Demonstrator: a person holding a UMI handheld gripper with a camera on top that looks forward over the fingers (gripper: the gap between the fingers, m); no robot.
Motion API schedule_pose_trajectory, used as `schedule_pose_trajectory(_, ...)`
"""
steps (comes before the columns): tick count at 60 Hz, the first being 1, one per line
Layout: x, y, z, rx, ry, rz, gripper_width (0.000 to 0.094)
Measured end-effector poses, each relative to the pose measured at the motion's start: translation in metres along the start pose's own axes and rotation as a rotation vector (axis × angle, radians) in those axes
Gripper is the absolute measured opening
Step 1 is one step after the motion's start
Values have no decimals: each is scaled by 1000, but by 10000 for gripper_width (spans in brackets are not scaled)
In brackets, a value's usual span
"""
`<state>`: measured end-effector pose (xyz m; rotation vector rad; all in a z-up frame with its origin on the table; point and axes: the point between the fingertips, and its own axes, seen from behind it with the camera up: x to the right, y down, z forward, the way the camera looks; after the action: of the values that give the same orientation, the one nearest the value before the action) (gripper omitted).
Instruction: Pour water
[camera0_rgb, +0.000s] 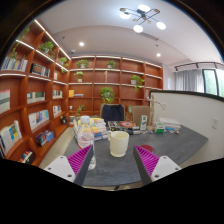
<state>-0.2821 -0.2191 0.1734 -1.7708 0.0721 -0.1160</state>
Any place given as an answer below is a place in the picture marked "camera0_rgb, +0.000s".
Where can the hanging green potted plant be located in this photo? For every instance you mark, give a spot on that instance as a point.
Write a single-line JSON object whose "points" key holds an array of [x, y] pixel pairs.
{"points": [[107, 94]]}

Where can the black branched ceiling lamp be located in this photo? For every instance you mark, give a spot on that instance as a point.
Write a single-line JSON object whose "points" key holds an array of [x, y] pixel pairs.
{"points": [[143, 14]]}

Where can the red round coaster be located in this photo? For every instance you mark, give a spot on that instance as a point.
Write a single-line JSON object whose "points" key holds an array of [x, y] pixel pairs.
{"points": [[147, 147]]}

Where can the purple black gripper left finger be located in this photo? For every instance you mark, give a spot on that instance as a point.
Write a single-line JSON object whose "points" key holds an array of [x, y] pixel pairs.
{"points": [[74, 167]]}

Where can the clear plastic water bottle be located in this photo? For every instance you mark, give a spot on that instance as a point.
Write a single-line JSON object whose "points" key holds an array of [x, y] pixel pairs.
{"points": [[85, 136]]}

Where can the brown wooden bookshelf wall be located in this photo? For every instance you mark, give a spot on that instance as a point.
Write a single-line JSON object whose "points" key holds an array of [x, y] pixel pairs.
{"points": [[41, 88]]}

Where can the black box with orange disc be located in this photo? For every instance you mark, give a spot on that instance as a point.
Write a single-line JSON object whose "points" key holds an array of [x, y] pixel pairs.
{"points": [[127, 126]]}

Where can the green white tissue box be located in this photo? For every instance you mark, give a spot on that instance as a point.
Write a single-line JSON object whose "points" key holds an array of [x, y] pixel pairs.
{"points": [[159, 127]]}

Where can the grey window curtain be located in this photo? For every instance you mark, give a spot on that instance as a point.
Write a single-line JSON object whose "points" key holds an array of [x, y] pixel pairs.
{"points": [[189, 80]]}

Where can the cream ceramic mug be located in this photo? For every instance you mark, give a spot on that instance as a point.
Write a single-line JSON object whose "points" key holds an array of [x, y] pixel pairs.
{"points": [[118, 143]]}

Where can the green white carton box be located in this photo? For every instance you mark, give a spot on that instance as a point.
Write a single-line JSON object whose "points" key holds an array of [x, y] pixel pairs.
{"points": [[143, 122]]}

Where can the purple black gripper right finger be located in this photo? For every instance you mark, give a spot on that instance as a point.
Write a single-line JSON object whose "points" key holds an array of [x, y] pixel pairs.
{"points": [[152, 167]]}

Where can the dark blue office chair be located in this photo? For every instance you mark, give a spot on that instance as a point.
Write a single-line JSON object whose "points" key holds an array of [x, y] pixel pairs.
{"points": [[112, 112]]}

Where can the tan cardboard panel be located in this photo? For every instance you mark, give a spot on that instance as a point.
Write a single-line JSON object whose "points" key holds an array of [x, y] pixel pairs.
{"points": [[138, 111]]}

